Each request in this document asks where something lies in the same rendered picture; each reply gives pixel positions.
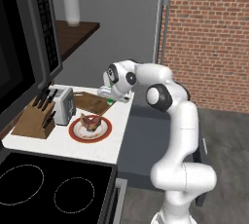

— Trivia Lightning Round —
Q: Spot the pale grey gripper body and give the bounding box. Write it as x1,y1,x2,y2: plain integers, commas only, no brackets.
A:
97,85,131,103

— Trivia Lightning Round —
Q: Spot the wooden cutting board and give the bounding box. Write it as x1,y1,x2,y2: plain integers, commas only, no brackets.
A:
73,91,117,116

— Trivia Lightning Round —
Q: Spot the brown meat piece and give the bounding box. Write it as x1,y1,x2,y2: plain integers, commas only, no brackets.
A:
79,113,102,132

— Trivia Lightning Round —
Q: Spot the red rimmed white plate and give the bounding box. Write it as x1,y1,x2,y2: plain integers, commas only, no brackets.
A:
67,114,114,144

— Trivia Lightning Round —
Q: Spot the wooden knife block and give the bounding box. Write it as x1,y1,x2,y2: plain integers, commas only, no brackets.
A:
12,96,56,140

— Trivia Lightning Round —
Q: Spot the silver toaster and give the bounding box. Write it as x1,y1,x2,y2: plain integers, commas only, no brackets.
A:
48,86,78,127

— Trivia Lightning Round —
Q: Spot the dark wooden shelf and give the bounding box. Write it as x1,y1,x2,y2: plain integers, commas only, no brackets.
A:
48,0,101,62

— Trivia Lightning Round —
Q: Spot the grey fridge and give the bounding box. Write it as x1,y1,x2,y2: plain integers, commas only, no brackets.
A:
50,0,167,90

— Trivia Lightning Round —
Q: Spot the white cylinder jar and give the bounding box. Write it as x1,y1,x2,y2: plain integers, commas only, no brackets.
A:
61,0,81,27

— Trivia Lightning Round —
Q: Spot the black microwave oven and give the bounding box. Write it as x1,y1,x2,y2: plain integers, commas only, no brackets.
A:
0,0,64,132

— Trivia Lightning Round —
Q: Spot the black hob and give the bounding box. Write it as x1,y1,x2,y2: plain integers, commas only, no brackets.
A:
0,151,119,224

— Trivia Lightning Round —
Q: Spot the black knife handle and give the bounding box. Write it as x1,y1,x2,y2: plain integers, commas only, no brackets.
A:
42,110,57,130
32,89,49,108
38,89,53,110
42,89,59,112

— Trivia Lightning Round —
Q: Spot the silver fridge handle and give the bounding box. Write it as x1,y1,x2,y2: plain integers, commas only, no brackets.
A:
160,0,172,65

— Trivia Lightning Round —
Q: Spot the silver oven handle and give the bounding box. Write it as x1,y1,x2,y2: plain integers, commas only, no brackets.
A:
112,177,129,224

